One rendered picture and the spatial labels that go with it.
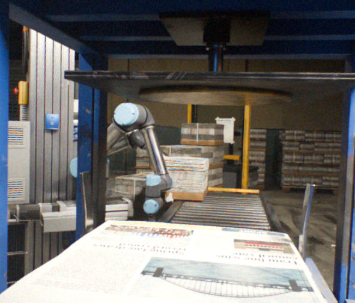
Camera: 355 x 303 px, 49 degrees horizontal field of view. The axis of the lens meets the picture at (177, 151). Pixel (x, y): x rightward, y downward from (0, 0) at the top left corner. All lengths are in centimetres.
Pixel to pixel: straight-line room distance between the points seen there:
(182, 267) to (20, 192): 197
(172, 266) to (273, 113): 952
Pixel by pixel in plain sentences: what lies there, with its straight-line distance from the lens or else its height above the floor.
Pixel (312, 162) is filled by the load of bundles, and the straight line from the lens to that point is 835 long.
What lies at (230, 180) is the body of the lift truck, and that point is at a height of 65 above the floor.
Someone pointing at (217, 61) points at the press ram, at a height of 138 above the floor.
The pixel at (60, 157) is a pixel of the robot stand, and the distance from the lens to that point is 241.
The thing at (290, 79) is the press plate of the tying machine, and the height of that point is 130.
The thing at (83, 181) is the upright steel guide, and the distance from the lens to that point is 57.
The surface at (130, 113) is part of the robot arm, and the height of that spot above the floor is 129.
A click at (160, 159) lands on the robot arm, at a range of 207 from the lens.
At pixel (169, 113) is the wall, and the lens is 1002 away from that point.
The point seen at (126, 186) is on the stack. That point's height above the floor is 76.
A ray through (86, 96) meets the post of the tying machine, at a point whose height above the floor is 131.
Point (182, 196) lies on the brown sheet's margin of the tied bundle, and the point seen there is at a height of 83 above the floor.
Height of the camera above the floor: 120
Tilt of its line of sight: 3 degrees down
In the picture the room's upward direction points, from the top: 2 degrees clockwise
